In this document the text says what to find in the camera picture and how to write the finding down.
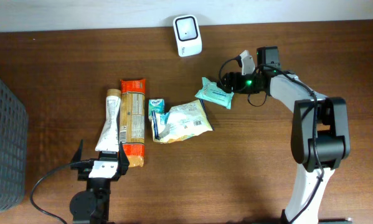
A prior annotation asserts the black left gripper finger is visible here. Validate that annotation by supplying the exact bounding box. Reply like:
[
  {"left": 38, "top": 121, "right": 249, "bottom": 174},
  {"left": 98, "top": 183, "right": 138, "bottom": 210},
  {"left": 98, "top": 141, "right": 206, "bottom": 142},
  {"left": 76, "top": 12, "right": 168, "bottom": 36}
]
[
  {"left": 118, "top": 142, "right": 130, "bottom": 175},
  {"left": 71, "top": 139, "right": 83, "bottom": 162}
]

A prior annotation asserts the white tube with beige cap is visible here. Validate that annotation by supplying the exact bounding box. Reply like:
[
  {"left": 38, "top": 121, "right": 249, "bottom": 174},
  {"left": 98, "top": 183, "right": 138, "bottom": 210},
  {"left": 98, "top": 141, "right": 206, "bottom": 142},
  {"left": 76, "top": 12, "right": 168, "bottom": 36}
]
[{"left": 95, "top": 89, "right": 121, "bottom": 152}]

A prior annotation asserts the teal wet wipes pack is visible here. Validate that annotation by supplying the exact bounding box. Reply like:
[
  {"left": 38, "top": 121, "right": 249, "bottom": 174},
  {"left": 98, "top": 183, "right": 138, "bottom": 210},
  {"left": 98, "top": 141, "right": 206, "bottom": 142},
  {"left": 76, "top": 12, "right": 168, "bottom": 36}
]
[{"left": 195, "top": 77, "right": 234, "bottom": 110}]

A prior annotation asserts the white yellow snack bag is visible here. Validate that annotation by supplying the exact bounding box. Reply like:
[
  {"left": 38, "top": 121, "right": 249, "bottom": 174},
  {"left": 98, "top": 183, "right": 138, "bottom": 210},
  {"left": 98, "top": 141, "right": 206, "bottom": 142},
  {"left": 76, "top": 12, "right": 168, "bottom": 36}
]
[{"left": 151, "top": 100, "right": 214, "bottom": 144}]

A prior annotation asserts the small teal tissue pack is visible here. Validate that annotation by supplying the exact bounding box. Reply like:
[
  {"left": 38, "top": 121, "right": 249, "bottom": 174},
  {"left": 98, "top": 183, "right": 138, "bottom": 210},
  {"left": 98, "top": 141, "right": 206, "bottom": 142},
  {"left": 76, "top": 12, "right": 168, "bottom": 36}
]
[{"left": 148, "top": 99, "right": 165, "bottom": 121}]

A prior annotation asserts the orange spaghetti packet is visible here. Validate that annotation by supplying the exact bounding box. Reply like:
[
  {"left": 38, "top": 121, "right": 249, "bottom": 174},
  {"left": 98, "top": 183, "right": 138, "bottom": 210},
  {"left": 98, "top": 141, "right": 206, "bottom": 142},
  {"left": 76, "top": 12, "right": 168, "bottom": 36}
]
[{"left": 119, "top": 79, "right": 146, "bottom": 167}]

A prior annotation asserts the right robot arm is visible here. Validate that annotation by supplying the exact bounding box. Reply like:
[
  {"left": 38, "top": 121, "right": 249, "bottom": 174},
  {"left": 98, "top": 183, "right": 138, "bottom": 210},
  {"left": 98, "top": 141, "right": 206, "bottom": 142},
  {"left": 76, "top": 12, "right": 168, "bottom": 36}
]
[{"left": 217, "top": 46, "right": 351, "bottom": 223}]

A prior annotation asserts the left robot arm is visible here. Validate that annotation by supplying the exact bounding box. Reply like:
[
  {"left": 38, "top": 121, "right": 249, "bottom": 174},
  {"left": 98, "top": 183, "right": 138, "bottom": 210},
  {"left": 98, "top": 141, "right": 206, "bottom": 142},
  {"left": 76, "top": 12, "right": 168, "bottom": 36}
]
[{"left": 69, "top": 141, "right": 130, "bottom": 224}]

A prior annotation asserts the white barcode scanner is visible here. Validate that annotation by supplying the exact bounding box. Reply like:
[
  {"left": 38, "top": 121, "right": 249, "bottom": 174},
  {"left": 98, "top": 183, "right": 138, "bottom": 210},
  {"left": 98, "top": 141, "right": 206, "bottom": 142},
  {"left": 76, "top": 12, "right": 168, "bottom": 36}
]
[{"left": 172, "top": 15, "right": 202, "bottom": 57}]

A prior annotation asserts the dark grey mesh basket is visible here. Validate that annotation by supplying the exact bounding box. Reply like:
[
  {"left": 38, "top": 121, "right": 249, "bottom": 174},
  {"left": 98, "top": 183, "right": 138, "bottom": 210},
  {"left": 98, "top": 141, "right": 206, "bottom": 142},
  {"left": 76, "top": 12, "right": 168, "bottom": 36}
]
[{"left": 0, "top": 79, "right": 29, "bottom": 212}]

